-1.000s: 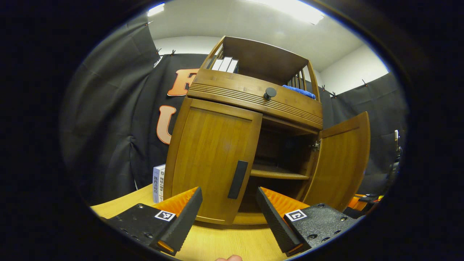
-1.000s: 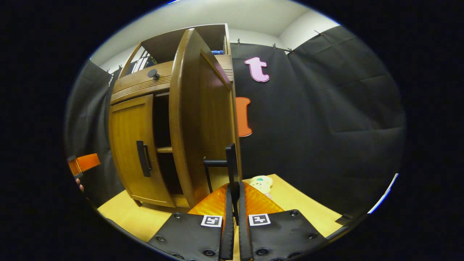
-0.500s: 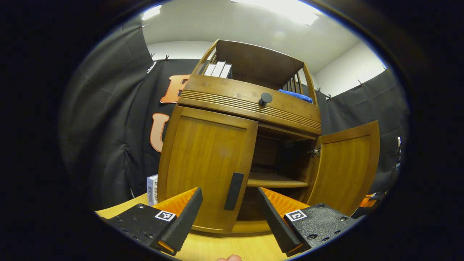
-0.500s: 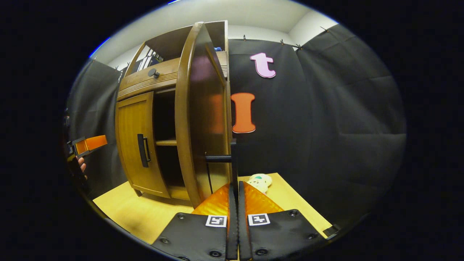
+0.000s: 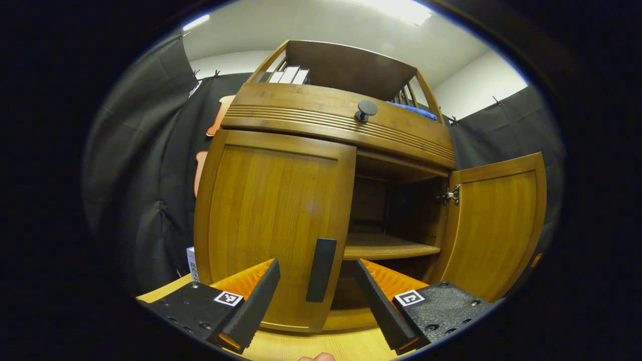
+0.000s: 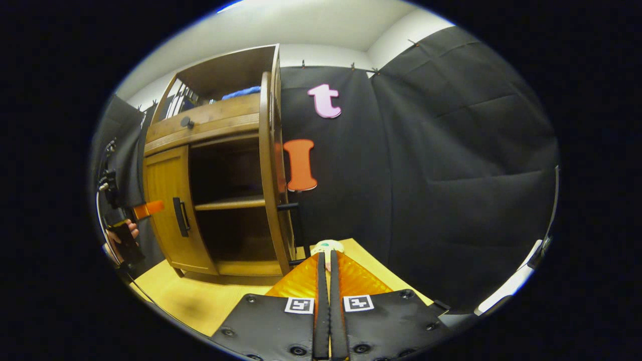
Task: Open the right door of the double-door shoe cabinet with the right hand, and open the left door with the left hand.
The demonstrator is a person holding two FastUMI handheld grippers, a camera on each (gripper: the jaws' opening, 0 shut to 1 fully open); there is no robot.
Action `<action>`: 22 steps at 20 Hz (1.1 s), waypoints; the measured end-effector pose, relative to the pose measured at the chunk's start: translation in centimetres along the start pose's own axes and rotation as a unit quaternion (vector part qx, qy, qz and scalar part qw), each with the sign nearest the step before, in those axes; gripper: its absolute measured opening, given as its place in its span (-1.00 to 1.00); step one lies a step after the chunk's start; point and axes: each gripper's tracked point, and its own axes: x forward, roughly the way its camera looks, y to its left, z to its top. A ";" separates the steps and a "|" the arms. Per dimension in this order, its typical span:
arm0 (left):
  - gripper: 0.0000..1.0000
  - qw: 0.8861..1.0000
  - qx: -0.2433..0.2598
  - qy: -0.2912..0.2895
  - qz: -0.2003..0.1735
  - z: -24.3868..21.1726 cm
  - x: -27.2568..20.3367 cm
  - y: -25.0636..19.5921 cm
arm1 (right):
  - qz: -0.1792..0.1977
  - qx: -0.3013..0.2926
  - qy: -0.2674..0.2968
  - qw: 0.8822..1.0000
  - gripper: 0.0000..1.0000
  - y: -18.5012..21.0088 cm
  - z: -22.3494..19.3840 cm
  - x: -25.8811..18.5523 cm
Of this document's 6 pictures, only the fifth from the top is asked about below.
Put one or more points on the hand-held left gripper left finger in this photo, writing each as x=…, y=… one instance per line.
x=256, y=306

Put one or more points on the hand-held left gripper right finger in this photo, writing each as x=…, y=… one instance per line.
x=381, y=306

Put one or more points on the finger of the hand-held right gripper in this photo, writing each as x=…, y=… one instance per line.
x=536, y=260

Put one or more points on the wooden shoe cabinet door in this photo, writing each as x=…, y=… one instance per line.
x=271, y=210
x=496, y=225

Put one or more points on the wooden double-door shoe cabinet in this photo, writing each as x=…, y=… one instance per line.
x=351, y=65

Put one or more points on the wooden inner cabinet shelf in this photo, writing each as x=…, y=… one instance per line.
x=386, y=246

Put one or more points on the metal door hinge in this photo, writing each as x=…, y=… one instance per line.
x=451, y=195

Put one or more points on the wooden cabinet drawer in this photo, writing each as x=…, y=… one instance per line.
x=301, y=105

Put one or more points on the small white box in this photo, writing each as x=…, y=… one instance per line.
x=192, y=265

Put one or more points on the black backdrop cloth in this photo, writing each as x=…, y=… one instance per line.
x=135, y=175

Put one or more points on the blue towel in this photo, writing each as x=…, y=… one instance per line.
x=414, y=109

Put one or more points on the round black drawer knob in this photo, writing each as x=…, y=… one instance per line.
x=366, y=109

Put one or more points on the white book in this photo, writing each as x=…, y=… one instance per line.
x=276, y=77
x=301, y=76
x=289, y=75

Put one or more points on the large ceiling light panel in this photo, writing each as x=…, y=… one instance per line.
x=401, y=10

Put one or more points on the small ceiling light panel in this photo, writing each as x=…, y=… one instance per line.
x=196, y=22

